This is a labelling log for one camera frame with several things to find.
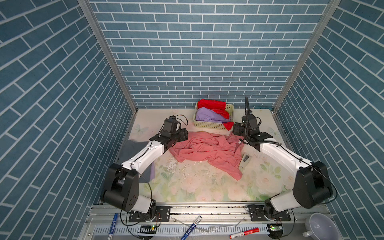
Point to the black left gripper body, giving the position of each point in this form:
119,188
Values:
178,136

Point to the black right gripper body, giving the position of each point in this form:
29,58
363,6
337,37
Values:
238,129

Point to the light green perforated plastic basket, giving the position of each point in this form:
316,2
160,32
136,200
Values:
219,126

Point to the pink t shirt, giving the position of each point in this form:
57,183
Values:
220,151

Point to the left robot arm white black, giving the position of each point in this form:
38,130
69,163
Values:
121,185

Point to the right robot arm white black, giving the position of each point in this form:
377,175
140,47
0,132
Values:
312,185

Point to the small grey stapler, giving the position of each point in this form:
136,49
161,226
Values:
244,162

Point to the red t shirt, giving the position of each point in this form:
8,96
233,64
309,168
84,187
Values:
213,104

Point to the lavender t shirt in basket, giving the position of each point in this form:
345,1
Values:
212,115

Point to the folded dark grey t shirt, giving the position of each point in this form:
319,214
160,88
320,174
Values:
128,150

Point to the blue marker pen centre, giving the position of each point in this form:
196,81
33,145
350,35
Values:
191,228

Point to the blue marker pen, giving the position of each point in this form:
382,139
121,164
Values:
113,227
191,228

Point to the metal tweezers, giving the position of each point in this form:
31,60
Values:
211,228

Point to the red marker pen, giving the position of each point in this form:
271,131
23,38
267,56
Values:
245,233

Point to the white cup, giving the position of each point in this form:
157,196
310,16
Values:
320,227

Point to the blue marker pen left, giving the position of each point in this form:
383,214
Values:
113,227

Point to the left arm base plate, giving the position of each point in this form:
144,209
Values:
161,212

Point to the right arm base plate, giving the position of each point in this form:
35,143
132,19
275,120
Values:
260,213

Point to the aluminium mounting rail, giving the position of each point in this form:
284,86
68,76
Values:
100,218

